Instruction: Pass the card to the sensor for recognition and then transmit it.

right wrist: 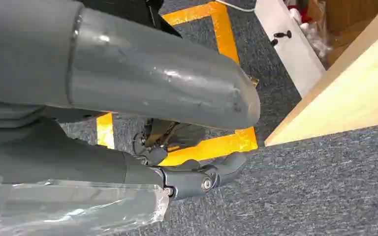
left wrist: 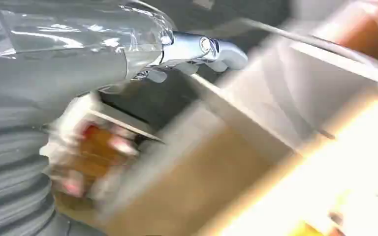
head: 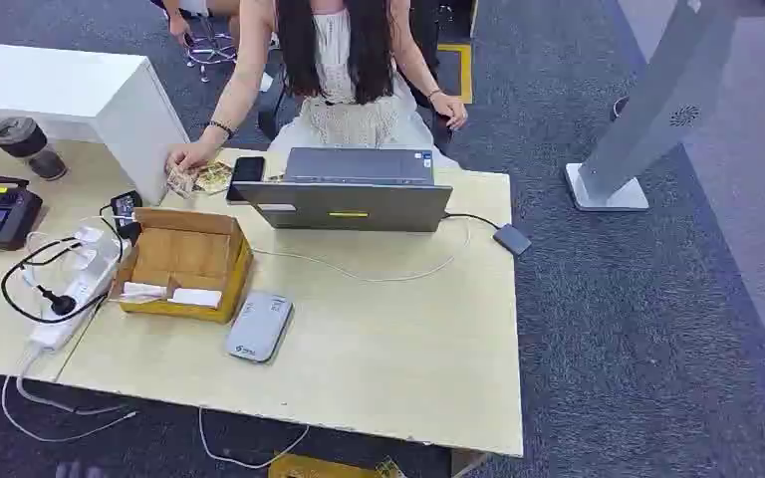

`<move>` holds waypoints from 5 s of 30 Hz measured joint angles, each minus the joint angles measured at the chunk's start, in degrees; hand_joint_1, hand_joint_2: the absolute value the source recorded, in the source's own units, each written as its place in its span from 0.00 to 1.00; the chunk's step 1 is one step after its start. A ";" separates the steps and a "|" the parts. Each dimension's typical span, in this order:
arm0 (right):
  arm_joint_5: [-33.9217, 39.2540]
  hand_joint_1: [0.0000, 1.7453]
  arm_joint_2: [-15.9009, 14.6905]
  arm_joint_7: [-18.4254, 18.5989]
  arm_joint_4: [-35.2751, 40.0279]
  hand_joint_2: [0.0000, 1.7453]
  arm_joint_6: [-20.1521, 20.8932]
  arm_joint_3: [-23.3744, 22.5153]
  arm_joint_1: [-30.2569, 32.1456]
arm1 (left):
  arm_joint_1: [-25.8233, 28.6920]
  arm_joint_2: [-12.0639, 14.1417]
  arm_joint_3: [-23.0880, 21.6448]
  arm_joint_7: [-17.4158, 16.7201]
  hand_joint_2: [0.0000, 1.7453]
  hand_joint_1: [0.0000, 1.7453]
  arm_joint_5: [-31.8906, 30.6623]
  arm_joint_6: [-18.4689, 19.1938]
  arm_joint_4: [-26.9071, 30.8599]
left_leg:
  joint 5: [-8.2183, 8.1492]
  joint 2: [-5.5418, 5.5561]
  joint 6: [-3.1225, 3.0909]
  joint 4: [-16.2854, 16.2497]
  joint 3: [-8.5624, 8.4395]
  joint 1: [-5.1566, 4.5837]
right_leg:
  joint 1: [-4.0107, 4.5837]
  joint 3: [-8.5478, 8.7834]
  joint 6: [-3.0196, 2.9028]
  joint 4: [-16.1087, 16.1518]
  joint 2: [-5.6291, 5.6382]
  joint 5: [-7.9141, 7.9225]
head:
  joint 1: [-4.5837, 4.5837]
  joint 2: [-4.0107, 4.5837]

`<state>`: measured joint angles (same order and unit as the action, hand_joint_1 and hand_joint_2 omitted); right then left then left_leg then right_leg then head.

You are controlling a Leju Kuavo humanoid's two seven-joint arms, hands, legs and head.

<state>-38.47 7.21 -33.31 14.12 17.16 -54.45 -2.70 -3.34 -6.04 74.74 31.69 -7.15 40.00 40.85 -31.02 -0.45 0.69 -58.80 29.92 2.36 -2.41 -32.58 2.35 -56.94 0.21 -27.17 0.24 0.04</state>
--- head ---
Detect black drive cable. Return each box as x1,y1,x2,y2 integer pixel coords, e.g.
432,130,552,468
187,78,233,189
443,211,503,232

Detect white power strip cord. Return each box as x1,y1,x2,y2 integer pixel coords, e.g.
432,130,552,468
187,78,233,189
0,346,140,444

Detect grey floor stand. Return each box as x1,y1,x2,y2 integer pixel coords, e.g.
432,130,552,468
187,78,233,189
564,0,765,213

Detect black cable with plug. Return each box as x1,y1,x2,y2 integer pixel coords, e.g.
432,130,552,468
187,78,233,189
0,203,127,326

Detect wooden card box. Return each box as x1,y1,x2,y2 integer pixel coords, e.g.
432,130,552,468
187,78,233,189
110,207,255,326

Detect black power adapter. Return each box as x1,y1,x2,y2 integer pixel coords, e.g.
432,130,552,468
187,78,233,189
110,190,144,244

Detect person seated across desk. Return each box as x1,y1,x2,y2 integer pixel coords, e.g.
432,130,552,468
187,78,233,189
164,0,469,174

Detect person's left hand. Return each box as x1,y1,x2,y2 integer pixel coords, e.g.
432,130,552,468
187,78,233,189
430,91,470,131

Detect yellow box under desk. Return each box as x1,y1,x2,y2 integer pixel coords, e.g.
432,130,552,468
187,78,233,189
267,453,408,478

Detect thin white cable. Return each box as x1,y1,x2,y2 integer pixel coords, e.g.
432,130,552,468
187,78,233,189
251,220,473,284

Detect small grey external drive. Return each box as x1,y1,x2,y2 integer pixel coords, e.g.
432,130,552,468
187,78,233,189
492,223,534,258

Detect dark coffee cup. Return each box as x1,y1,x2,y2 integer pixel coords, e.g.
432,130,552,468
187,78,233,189
0,116,69,182

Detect wooden desk leg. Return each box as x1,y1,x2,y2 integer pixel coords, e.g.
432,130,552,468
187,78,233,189
450,449,490,478

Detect grey laptop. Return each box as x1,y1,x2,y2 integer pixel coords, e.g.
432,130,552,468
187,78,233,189
231,146,454,234

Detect chrome chair base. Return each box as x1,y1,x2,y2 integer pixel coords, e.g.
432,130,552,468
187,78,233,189
182,16,239,85

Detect silver power bank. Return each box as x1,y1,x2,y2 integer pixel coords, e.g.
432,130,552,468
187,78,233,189
225,291,295,364

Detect white hanging cable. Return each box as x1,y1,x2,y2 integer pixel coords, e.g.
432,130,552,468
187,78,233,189
196,407,311,472

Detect black smartphone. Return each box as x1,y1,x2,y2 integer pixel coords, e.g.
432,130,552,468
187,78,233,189
225,155,268,204

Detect person's right hand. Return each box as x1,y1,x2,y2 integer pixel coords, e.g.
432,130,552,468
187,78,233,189
165,138,221,175

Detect white box cabinet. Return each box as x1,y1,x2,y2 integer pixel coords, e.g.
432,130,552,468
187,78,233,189
0,41,190,206

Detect white power strip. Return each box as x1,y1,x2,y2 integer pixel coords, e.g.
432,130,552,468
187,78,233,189
28,226,125,353

